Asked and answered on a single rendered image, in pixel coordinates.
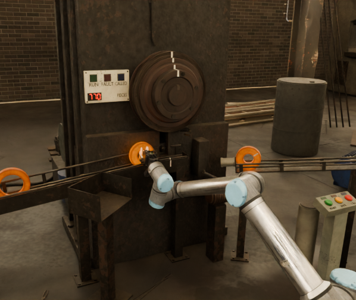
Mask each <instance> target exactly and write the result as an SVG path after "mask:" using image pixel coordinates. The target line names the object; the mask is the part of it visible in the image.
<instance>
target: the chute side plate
mask: <svg viewBox="0 0 356 300"><path fill-rule="evenodd" d="M187 161H188V158H187V157H186V158H178V159H173V160H171V166H170V160H165V161H159V162H161V163H162V165H163V166H164V167H165V169H166V170H167V172H168V173H174V172H176V168H177V167H183V166H185V171H186V170H187ZM147 168H148V167H147V166H145V165H140V166H137V167H133V168H128V169H125V170H120V171H115V172H112V173H110V174H115V175H118V176H122V177H127V178H130V179H132V181H136V180H140V179H145V178H148V177H145V176H144V172H145V170H146V169H147ZM150 177H151V176H150ZM83 180H84V179H83ZM80 181H82V180H78V181H75V182H70V183H65V184H62V185H58V186H53V187H48V188H45V189H41V190H36V191H33V192H28V193H23V194H20V195H16V196H10V197H7V198H3V199H0V215H1V214H6V213H10V212H13V211H18V210H22V209H25V208H30V207H34V206H37V205H42V204H46V203H49V202H53V201H57V200H60V199H65V198H68V193H67V188H68V187H69V186H71V185H74V184H76V183H78V182H80Z"/></svg>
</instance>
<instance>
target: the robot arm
mask: <svg viewBox="0 0 356 300"><path fill-rule="evenodd" d="M154 151H155V149H153V151H149V149H148V147H146V149H145V150H142V147H141V149H140V151H139V161H140V162H141V163H142V164H143V165H145V166H147V167H148V168H147V169H146V170H145V172H144V176H145V177H150V176H151V177H152V179H153V181H154V183H153V185H152V190H151V194H150V197H149V204H150V206H152V207H153V208H156V209H162V208H163V207H164V206H165V203H166V202H169V201H171V200H173V199H176V198H184V197H188V196H202V195H217V194H225V195H226V199H227V201H228V203H229V204H230V205H232V206H234V207H238V208H239V209H240V210H241V212H243V214H244V215H245V217H246V218H247V219H248V221H249V222H250V223H251V225H252V227H253V228H254V229H255V231H256V232H257V233H258V235H259V237H260V238H261V239H262V241H263V242H264V244H265V245H266V247H267V248H268V249H269V251H270V252H271V254H272V255H273V256H274V258H275V259H276V261H277V262H278V263H279V265H280V266H281V268H282V269H283V271H284V272H285V273H286V275H287V276H288V278H289V279H290V281H291V282H292V283H293V285H294V286H295V288H296V289H297V291H298V292H299V294H300V296H301V297H300V300H356V272H354V271H352V270H347V269H344V268H336V269H334V270H332V272H331V274H330V279H329V282H328V281H324V280H322V279H321V277H320V276H319V275H318V273H317V272H316V271H315V269H314V268H313V266H312V265H311V264H310V262H309V261H308V260H307V258H306V257H305V255H304V254H303V253H302V251H301V250H300V249H299V247H298V246H297V244H296V243H295V242H294V240H293V239H292V238H291V236H290V235H289V233H288V232H287V231H286V229H285V228H284V227H283V225H282V224H281V222H280V221H279V220H278V218H277V217H276V216H275V214H274V213H273V211H272V210H271V209H270V207H269V206H268V205H267V203H266V202H265V200H264V199H263V197H262V195H261V194H262V192H263V191H264V188H265V182H264V179H263V177H262V176H261V175H260V174H259V173H257V172H254V171H243V172H241V173H240V174H239V175H238V176H229V177H219V178H213V179H203V180H193V181H188V182H182V181H175V182H174V181H173V179H172V177H171V175H169V173H168V172H167V170H166V169H165V167H164V166H163V165H162V163H161V162H158V158H157V152H156V151H155V152H156V153H154Z"/></svg>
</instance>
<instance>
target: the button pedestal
mask: <svg viewBox="0 0 356 300"><path fill-rule="evenodd" d="M344 192H345V193H346V195H350V196H352V195H351V194H350V193H349V192H348V191H344ZM341 193H343V192H339V193H334V194H331V195H336V197H340V198H341V199H342V200H343V201H342V203H338V202H336V201H335V198H336V197H333V198H332V197H331V195H326V196H321V197H318V198H315V200H314V202H313V205H314V206H315V207H316V208H317V210H318V211H319V212H320V213H321V214H322V215H323V216H324V224H323V233H322V237H321V245H320V253H319V258H318V266H317V273H318V275H319V276H320V277H321V279H322V280H324V281H328V282H329V279H330V274H331V272H332V270H334V269H336V268H339V265H340V261H341V254H342V247H343V240H344V236H345V229H346V221H347V217H348V213H349V212H351V211H356V199H355V198H354V197H353V196H352V200H351V201H349V200H347V199H346V198H345V195H341ZM322 197H326V198H327V199H329V200H331V201H332V202H333V204H332V205H327V204H326V203H325V200H326V199H323V200H322V199H321V198H322Z"/></svg>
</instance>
